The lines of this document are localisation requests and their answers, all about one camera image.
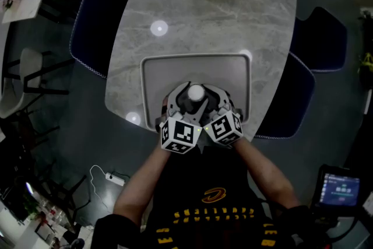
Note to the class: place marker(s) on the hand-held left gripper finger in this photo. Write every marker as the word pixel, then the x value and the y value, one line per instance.
pixel 173 96
pixel 199 113

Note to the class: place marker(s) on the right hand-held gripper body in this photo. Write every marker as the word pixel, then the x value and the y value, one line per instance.
pixel 224 128

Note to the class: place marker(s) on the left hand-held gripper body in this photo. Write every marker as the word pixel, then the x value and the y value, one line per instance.
pixel 180 134

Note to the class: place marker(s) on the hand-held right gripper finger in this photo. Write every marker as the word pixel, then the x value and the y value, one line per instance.
pixel 220 96

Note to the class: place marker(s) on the white round ball object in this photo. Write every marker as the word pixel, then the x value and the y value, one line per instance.
pixel 195 91

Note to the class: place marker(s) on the grey rectangular tray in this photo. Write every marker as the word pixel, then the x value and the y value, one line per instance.
pixel 175 73

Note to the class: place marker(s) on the person's left forearm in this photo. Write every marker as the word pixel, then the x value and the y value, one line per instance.
pixel 140 183

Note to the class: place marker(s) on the person's right forearm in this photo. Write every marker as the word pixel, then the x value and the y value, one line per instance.
pixel 265 172

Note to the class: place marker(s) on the person's dark jersey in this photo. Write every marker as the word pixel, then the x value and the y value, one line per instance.
pixel 204 178

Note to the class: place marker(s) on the dark blue chair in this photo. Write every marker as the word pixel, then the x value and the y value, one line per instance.
pixel 320 38
pixel 291 96
pixel 93 29

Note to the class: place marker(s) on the white power strip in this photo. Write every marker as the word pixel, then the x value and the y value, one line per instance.
pixel 115 178

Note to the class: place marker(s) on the black tablet screen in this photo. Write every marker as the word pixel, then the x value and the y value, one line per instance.
pixel 341 189

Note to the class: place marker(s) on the beige chair with black legs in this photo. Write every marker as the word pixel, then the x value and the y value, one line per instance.
pixel 29 64

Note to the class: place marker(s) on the neon yellow bag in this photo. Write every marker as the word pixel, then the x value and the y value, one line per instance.
pixel 367 61

